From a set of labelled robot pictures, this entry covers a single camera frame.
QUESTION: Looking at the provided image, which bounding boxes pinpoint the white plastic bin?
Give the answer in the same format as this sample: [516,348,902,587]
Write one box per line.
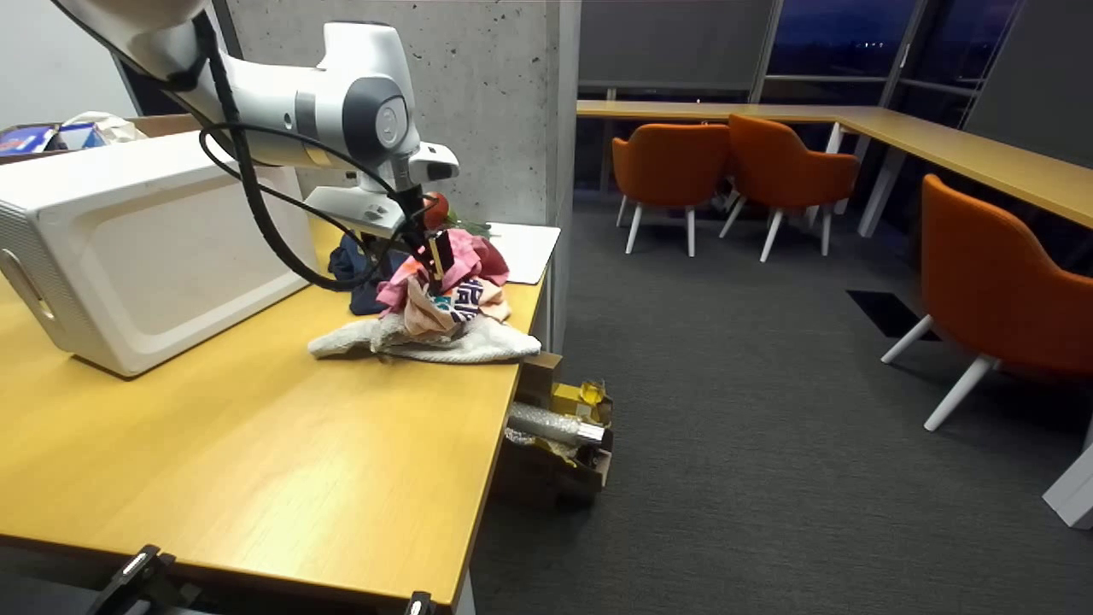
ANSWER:
[0,132,302,376]

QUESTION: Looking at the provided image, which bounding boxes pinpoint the items on back table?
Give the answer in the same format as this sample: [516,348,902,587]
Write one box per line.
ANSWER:
[0,113,142,165]

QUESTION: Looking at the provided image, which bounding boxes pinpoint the middle orange chair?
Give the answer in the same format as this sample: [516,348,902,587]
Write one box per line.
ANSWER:
[719,117,857,259]

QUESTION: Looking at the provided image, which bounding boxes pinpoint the red radish toy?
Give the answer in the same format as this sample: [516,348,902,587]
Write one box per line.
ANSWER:
[424,193,451,228]

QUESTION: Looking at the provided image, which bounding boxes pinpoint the white paper sheet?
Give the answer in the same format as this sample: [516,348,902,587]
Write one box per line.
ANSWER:
[489,221,558,284]

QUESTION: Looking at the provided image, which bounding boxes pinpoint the white towel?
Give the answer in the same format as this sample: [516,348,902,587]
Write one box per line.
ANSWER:
[307,314,538,367]

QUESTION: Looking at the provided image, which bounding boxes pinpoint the long wooden desk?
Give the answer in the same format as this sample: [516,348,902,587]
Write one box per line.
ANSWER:
[577,98,1093,238]

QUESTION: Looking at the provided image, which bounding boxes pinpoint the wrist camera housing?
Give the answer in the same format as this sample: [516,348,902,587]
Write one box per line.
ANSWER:
[307,185,407,238]

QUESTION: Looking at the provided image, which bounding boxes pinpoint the orange chair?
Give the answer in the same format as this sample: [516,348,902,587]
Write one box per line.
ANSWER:
[719,117,857,259]
[612,124,726,253]
[882,174,1093,430]

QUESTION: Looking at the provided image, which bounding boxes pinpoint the black clamp at table edge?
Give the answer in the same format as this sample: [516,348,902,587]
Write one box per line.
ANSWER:
[84,542,176,615]

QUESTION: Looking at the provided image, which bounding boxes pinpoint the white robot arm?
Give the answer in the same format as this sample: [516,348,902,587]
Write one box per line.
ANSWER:
[50,0,458,193]

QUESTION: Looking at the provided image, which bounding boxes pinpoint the metal cylinder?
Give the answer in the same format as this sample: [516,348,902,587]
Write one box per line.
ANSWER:
[510,404,609,449]

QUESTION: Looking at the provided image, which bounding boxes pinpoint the navy blue clothing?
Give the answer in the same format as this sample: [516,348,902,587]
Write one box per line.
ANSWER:
[326,236,407,314]

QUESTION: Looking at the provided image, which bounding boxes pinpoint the left orange chair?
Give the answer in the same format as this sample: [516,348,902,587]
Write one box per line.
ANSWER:
[612,124,726,253]

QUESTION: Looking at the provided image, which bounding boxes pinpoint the cream printed shirt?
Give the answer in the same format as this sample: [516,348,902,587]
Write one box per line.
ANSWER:
[398,277,510,344]

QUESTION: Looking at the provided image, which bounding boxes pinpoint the right orange chair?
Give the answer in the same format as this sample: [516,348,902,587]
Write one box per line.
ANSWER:
[882,174,1093,430]

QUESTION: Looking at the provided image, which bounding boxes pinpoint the pink clothing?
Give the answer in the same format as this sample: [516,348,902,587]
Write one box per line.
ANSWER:
[373,225,513,319]

